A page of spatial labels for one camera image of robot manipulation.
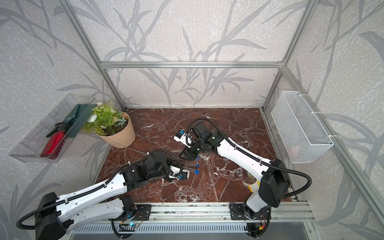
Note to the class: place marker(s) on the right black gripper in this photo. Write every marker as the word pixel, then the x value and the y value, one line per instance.
pixel 189 156

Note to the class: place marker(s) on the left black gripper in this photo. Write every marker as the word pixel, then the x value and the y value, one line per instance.
pixel 170 161

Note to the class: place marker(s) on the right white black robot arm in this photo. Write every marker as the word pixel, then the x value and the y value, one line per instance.
pixel 272 181

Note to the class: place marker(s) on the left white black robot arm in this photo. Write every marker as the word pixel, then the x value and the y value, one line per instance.
pixel 104 200

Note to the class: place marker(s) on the terracotta pot with green plant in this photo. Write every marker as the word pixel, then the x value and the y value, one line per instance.
pixel 112 126

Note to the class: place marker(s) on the yellow work glove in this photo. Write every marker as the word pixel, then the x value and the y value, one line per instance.
pixel 253 186

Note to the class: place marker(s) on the red spray bottle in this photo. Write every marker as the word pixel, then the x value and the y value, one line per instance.
pixel 56 141

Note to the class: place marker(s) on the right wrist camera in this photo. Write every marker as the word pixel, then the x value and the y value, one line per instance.
pixel 183 137

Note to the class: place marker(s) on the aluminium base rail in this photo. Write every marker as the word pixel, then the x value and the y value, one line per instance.
pixel 222 212

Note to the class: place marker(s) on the white wire mesh basket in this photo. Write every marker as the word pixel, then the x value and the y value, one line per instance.
pixel 302 134

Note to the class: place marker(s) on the clear plastic wall bin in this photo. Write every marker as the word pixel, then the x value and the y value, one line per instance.
pixel 30 148

